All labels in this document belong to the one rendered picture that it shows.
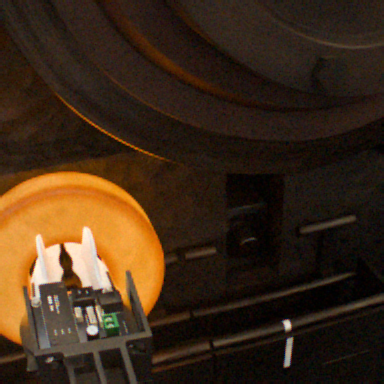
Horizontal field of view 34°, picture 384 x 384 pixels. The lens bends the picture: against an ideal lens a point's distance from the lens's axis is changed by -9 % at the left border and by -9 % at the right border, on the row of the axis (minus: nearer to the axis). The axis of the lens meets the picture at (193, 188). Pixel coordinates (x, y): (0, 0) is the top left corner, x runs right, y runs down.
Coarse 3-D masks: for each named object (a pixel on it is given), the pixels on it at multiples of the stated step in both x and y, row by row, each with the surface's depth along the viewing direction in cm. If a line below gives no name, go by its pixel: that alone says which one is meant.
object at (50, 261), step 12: (36, 240) 44; (48, 252) 49; (60, 252) 49; (36, 264) 47; (48, 264) 47; (60, 264) 49; (36, 276) 47; (48, 276) 45; (60, 276) 47; (36, 288) 46
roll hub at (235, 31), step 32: (192, 0) 35; (224, 0) 35; (256, 0) 36; (288, 0) 37; (320, 0) 38; (352, 0) 39; (224, 32) 36; (256, 32) 37; (288, 32) 37; (320, 32) 39; (352, 32) 40; (256, 64) 38; (288, 64) 38; (352, 64) 40; (320, 96) 40; (352, 96) 41
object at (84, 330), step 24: (24, 288) 38; (48, 288) 39; (48, 312) 38; (72, 312) 38; (96, 312) 40; (120, 312) 40; (144, 312) 38; (48, 336) 36; (72, 336) 37; (96, 336) 37; (120, 336) 37; (144, 336) 37; (48, 360) 37; (72, 360) 37; (96, 360) 35; (120, 360) 37; (144, 360) 39
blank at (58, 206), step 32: (32, 192) 46; (64, 192) 47; (96, 192) 47; (0, 224) 46; (32, 224) 47; (64, 224) 48; (96, 224) 48; (128, 224) 49; (0, 256) 47; (32, 256) 48; (128, 256) 50; (160, 256) 51; (0, 288) 48; (160, 288) 53; (0, 320) 50
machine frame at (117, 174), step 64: (0, 64) 56; (0, 128) 59; (64, 128) 61; (0, 192) 56; (128, 192) 60; (192, 192) 62; (320, 192) 67; (64, 256) 61; (192, 320) 70; (256, 320) 73
